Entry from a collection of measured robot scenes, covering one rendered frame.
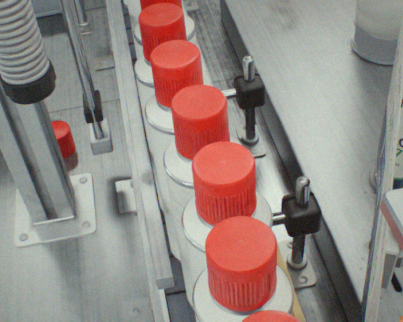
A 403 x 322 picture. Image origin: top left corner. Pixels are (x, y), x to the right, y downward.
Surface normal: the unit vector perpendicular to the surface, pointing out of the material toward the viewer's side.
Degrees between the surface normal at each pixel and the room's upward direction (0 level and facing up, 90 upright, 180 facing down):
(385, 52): 90
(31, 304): 0
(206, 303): 42
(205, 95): 3
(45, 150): 90
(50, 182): 90
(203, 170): 2
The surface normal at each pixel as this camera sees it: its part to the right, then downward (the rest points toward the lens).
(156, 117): -0.56, -0.12
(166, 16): -0.11, -0.73
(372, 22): -0.71, 0.56
